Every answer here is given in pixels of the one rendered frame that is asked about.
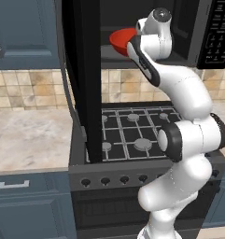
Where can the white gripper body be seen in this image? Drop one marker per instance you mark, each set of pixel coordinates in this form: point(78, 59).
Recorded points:
point(142, 26)

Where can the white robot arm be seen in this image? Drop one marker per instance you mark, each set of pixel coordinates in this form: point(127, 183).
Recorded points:
point(185, 93)

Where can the red bowl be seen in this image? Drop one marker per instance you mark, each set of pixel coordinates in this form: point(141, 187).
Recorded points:
point(120, 41)

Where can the black microwave oven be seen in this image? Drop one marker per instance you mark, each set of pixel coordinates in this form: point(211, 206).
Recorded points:
point(191, 28)

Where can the black microwave door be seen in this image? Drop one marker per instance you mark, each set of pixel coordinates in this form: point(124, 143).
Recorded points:
point(86, 77)

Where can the blue base cupboard door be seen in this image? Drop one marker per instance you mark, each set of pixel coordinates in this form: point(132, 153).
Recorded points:
point(30, 221)
point(221, 199)

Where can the black stove with oven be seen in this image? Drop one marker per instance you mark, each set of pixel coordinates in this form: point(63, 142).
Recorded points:
point(126, 133)

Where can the black stove knob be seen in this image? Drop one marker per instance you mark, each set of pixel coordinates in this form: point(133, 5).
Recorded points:
point(143, 178)
point(85, 182)
point(215, 173)
point(124, 179)
point(105, 180)

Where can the blue drawer front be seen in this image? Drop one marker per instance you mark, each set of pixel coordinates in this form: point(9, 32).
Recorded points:
point(39, 186)

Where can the blue wall cupboard door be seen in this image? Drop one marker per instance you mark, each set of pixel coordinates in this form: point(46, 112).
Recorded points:
point(26, 31)

